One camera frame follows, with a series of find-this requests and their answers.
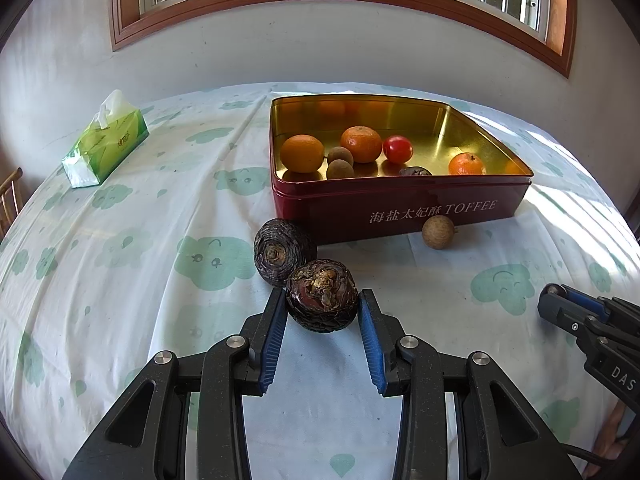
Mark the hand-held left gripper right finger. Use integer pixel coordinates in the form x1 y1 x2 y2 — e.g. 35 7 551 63
357 288 583 480

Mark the small orange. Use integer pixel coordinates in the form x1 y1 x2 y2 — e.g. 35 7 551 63
448 152 487 176

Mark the green tissue pack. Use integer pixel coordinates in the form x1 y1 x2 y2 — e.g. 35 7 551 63
61 89 150 189

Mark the large smooth orange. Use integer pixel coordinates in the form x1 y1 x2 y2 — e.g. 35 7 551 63
280 134 325 174

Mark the wooden chair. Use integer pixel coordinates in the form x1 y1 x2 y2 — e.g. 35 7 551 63
0 167 24 233

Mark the black cable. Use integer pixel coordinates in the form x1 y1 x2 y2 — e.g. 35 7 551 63
565 442 608 467

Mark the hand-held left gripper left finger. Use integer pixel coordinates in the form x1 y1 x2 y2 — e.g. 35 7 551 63
62 287 289 480

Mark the tangerine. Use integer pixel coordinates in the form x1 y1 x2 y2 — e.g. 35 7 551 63
340 125 383 164

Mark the person's right hand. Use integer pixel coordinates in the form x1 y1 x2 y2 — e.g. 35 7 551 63
592 402 632 467

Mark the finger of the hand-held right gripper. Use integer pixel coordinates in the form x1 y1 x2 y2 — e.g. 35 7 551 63
538 283 615 325
542 307 608 358

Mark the water chestnut with yellow sprout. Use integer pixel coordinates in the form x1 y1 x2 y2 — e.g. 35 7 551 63
285 259 359 333

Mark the white tablecloth with green clouds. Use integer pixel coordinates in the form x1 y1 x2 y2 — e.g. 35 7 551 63
0 82 640 480

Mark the red cherry tomato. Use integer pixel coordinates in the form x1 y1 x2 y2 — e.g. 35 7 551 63
383 135 414 164

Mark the red toffee tin box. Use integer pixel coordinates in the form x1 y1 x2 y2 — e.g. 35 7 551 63
268 94 534 247

